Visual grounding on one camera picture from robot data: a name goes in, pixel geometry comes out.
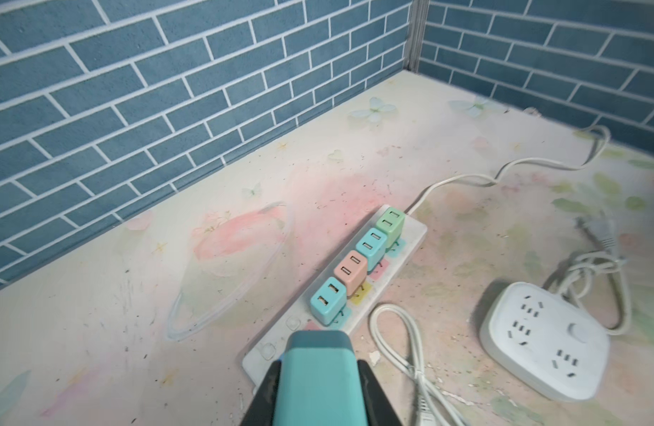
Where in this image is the white long power strip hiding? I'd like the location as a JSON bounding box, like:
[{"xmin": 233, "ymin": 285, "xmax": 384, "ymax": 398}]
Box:
[{"xmin": 242, "ymin": 204, "xmax": 427, "ymax": 386}]

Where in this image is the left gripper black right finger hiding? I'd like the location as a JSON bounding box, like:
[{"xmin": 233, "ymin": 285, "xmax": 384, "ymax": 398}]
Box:
[{"xmin": 357, "ymin": 360, "xmax": 402, "ymax": 426}]

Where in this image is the teal plug adapter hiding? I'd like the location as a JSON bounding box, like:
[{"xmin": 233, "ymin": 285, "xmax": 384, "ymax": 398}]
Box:
[
  {"xmin": 309, "ymin": 277, "xmax": 348, "ymax": 326},
  {"xmin": 355, "ymin": 227, "xmax": 388, "ymax": 273},
  {"xmin": 273, "ymin": 330, "xmax": 368, "ymax": 425}
]

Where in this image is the white coiled socket cable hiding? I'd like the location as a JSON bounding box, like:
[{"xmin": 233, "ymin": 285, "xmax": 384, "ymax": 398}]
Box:
[{"xmin": 550, "ymin": 212, "xmax": 632, "ymax": 337}]

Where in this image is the white power strip cable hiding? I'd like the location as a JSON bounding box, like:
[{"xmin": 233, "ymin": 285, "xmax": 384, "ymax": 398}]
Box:
[{"xmin": 403, "ymin": 124, "xmax": 611, "ymax": 215}]

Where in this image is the teal plug adapter top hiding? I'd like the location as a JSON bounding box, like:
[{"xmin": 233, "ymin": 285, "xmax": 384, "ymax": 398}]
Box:
[{"xmin": 273, "ymin": 330, "xmax": 368, "ymax": 425}]

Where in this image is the white square power socket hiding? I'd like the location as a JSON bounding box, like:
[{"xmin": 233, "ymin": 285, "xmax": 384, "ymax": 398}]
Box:
[{"xmin": 479, "ymin": 282, "xmax": 610, "ymax": 402}]

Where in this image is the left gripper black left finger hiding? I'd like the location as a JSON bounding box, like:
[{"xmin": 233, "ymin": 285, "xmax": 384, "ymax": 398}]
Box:
[{"xmin": 240, "ymin": 360, "xmax": 282, "ymax": 426}]

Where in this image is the green plug adapter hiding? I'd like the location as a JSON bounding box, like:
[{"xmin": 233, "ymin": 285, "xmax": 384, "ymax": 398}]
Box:
[{"xmin": 375, "ymin": 207, "xmax": 406, "ymax": 250}]

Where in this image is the white bundled cable with plug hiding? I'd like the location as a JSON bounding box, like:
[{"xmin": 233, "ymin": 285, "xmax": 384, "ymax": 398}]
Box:
[{"xmin": 368, "ymin": 302, "xmax": 467, "ymax": 426}]

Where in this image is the pink plug adapter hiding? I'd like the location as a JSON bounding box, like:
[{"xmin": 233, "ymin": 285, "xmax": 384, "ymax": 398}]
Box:
[{"xmin": 333, "ymin": 250, "xmax": 368, "ymax": 297}]

